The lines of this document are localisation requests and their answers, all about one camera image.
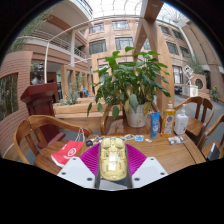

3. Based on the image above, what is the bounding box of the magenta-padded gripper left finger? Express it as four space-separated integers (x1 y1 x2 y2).
57 142 102 190

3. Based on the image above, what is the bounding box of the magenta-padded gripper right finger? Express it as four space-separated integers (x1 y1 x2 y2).
125 143 169 189

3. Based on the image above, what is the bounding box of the yellow computer mouse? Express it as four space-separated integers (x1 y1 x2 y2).
98 137 129 182

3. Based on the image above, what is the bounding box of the red paper bag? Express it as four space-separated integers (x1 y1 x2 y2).
50 128 87 168

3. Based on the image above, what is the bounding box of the clear plastic packet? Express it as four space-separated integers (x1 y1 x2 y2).
167 135 185 146

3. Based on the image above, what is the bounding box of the blue tube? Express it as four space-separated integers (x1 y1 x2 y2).
149 111 161 139

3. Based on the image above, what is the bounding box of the orange liquid bottle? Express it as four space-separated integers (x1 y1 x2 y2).
160 100 177 139

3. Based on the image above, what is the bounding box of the white pump bottle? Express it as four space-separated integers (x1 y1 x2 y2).
173 104 189 136

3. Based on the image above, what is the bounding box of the long wooden planter box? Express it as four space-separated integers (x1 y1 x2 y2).
53 101 111 134

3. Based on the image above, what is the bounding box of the wooden armchair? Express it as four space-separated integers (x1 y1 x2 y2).
99 103 125 136
199 113 224 161
13 114 94 164
173 96 215 148

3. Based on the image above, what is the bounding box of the black flat device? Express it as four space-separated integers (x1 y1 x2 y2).
206 143 222 162

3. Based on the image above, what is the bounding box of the spiky green agave plant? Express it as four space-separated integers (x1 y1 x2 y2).
63 83 81 106

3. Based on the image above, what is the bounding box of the white abstract sculpture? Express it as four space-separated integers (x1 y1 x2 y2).
181 64 199 98

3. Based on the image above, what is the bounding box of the leafy plant in white pot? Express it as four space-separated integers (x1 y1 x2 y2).
87 46 172 129

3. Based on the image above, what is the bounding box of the dark bust statue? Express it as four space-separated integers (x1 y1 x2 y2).
30 63 46 86

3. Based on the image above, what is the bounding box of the dark red wooden pedestal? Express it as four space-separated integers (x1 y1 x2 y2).
20 82 67 149

